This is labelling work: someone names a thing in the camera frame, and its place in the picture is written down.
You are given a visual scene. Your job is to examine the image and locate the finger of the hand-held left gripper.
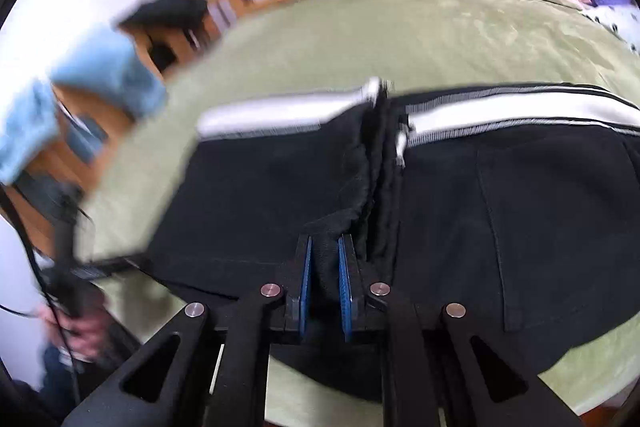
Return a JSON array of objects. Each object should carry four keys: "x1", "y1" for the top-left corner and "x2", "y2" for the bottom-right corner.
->
[{"x1": 75, "y1": 252, "x2": 153, "y2": 280}]

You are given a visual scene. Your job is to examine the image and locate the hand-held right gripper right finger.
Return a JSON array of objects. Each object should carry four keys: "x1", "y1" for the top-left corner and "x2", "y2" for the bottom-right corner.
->
[{"x1": 337, "y1": 234, "x2": 586, "y2": 427}]

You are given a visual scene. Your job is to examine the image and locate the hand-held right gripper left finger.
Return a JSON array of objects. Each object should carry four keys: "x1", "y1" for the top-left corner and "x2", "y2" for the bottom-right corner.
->
[{"x1": 60, "y1": 234, "x2": 316, "y2": 427}]

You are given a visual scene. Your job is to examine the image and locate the black pants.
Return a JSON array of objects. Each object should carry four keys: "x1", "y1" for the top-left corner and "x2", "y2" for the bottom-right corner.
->
[{"x1": 145, "y1": 78, "x2": 640, "y2": 403}]

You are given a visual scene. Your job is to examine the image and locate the person's left forearm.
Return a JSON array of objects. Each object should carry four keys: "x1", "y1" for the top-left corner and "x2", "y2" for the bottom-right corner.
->
[{"x1": 0, "y1": 344, "x2": 81, "y2": 427}]

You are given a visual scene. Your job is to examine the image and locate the person's left hand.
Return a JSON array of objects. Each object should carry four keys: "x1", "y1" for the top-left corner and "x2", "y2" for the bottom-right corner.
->
[{"x1": 39, "y1": 297, "x2": 110, "y2": 362}]

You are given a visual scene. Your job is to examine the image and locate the light blue fleece garment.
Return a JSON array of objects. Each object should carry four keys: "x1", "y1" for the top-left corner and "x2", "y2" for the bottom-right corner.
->
[{"x1": 0, "y1": 29, "x2": 168, "y2": 185}]

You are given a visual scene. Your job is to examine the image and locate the black garment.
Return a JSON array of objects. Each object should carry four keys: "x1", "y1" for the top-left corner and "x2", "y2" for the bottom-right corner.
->
[{"x1": 117, "y1": 0, "x2": 211, "y2": 32}]

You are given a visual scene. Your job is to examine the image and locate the green fleece blanket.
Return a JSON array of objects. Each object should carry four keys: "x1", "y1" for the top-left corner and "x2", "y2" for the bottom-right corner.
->
[{"x1": 75, "y1": 0, "x2": 640, "y2": 423}]

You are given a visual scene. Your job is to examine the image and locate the white floral pillow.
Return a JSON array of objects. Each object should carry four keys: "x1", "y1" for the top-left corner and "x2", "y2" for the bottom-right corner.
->
[{"x1": 582, "y1": 4, "x2": 640, "y2": 55}]

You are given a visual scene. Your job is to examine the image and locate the black cable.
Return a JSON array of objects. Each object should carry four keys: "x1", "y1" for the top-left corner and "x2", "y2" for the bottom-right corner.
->
[{"x1": 0, "y1": 184, "x2": 83, "y2": 408}]

